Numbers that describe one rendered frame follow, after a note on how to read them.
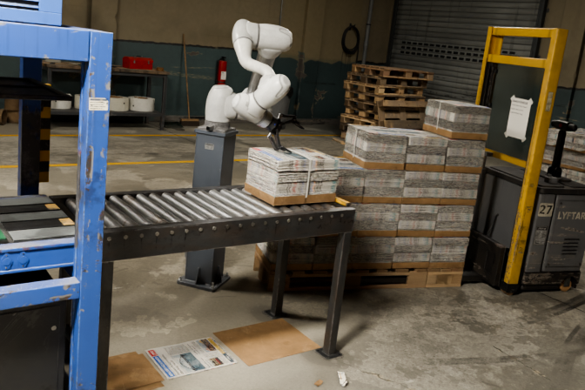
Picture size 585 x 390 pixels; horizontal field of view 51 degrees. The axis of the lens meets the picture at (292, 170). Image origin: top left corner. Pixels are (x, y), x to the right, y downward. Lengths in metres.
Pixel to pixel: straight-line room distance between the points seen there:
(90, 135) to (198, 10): 8.67
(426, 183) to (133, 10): 6.94
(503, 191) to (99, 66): 3.48
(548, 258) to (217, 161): 2.48
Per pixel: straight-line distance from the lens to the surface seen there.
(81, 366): 2.42
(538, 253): 4.75
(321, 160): 3.05
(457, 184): 4.36
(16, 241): 2.38
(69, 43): 2.07
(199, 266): 3.98
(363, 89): 10.41
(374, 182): 4.05
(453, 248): 4.50
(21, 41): 2.04
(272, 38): 3.32
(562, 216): 4.77
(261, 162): 3.04
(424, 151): 4.17
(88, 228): 2.20
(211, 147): 3.76
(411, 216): 4.25
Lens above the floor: 1.59
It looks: 12 degrees down
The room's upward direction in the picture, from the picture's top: 6 degrees clockwise
